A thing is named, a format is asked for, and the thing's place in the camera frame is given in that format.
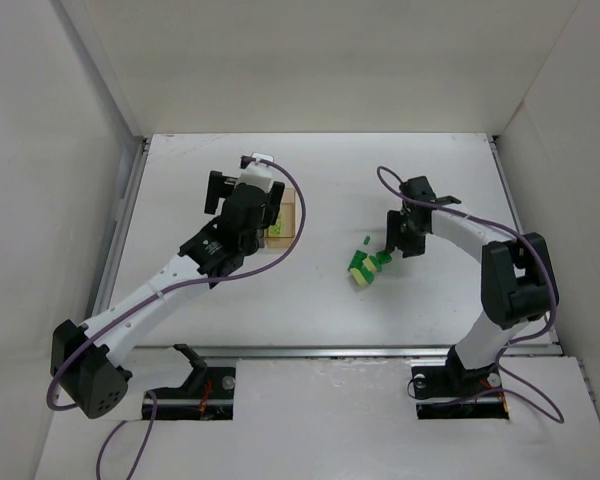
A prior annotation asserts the light green 2x2 lego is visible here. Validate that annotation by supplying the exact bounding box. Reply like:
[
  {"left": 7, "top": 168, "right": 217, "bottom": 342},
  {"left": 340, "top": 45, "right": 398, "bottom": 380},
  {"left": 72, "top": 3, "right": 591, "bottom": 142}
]
[{"left": 268, "top": 218, "right": 285, "bottom": 238}]

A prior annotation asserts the dark green 2x2 lego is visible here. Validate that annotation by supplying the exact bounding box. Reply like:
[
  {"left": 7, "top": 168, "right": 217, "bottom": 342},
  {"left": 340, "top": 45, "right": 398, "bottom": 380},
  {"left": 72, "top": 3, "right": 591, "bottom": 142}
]
[{"left": 375, "top": 251, "right": 392, "bottom": 265}]

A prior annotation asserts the dark green 2x4 lego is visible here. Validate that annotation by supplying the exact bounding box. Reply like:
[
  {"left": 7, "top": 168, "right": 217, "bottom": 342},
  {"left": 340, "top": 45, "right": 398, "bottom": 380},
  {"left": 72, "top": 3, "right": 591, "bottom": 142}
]
[{"left": 348, "top": 250, "right": 368, "bottom": 270}]

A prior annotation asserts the dark green 2x4 lego plate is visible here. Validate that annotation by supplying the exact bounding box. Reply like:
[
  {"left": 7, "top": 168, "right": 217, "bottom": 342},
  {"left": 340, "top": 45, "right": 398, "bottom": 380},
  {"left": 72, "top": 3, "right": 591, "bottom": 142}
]
[{"left": 363, "top": 256, "right": 383, "bottom": 273}]

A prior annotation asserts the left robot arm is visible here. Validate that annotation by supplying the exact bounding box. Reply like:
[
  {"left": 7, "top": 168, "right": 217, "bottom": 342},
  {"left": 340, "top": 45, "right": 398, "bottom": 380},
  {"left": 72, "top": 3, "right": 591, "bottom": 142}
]
[{"left": 49, "top": 166, "right": 285, "bottom": 419}]

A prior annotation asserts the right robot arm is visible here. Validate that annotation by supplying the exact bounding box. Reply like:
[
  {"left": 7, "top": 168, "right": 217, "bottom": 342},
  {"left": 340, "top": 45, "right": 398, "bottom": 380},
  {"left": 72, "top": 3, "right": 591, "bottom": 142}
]
[{"left": 385, "top": 176, "right": 559, "bottom": 373}]

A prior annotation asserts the amber plastic container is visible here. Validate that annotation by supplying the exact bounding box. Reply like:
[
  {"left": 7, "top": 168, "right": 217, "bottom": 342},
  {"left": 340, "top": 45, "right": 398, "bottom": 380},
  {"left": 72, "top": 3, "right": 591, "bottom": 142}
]
[{"left": 263, "top": 188, "right": 297, "bottom": 250}]

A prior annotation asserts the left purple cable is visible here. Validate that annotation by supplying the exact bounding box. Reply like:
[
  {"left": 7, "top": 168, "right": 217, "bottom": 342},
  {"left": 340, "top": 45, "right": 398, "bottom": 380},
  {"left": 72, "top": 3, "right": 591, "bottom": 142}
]
[{"left": 46, "top": 157, "right": 309, "bottom": 480}]

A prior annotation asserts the purple cable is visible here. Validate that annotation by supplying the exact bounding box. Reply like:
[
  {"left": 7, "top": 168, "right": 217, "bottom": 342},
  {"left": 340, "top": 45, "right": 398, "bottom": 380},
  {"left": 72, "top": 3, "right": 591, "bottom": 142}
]
[
  {"left": 46, "top": 157, "right": 309, "bottom": 480},
  {"left": 376, "top": 165, "right": 566, "bottom": 426}
]

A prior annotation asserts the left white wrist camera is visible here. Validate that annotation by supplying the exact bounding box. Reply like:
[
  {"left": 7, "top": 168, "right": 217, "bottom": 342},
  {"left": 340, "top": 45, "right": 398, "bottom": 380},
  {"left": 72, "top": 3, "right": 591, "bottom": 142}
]
[{"left": 236, "top": 153, "right": 275, "bottom": 193}]

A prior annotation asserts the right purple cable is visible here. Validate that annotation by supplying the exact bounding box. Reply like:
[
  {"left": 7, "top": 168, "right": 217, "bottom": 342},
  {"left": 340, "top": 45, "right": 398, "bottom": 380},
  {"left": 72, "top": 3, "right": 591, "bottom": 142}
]
[{"left": 376, "top": 165, "right": 566, "bottom": 426}]

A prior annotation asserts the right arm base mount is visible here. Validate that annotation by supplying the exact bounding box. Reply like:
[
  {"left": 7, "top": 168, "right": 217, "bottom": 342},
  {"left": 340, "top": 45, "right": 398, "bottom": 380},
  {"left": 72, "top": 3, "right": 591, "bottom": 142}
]
[{"left": 408, "top": 365, "right": 509, "bottom": 421}]

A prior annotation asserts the aluminium rail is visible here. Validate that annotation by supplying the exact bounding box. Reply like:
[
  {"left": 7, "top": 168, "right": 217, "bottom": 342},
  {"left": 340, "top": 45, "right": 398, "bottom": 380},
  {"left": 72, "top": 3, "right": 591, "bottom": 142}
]
[{"left": 132, "top": 343, "right": 564, "bottom": 359}]

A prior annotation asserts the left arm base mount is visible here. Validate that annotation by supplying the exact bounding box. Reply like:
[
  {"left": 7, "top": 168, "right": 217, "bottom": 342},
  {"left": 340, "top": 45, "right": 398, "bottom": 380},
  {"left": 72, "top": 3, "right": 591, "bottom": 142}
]
[{"left": 141, "top": 344, "right": 237, "bottom": 421}]

